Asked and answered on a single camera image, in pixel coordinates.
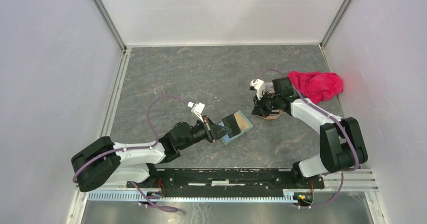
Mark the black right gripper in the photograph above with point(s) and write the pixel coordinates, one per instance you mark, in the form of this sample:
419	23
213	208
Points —
258	108

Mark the aluminium frame rail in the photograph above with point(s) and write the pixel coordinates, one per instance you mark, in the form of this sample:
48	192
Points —
155	87

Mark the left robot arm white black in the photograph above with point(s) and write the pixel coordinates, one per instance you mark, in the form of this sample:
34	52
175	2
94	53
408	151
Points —
105	161

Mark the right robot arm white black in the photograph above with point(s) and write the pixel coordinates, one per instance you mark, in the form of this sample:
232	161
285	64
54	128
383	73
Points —
341	143

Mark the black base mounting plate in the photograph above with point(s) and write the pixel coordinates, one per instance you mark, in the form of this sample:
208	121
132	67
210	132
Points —
234	182

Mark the pink oval card tray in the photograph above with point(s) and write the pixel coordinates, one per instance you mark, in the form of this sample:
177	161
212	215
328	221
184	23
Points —
275	114

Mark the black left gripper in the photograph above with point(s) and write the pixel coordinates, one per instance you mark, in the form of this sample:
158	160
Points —
213	131

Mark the black credit card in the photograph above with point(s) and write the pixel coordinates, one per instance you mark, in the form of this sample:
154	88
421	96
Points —
230	121

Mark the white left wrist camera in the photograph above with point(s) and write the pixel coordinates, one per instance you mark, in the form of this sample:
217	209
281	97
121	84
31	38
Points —
196	109

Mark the yellow credit card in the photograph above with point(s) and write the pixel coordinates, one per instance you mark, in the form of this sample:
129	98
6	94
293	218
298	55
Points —
242	121

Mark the crumpled red cloth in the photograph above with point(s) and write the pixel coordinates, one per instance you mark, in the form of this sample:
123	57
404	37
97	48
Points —
317	86

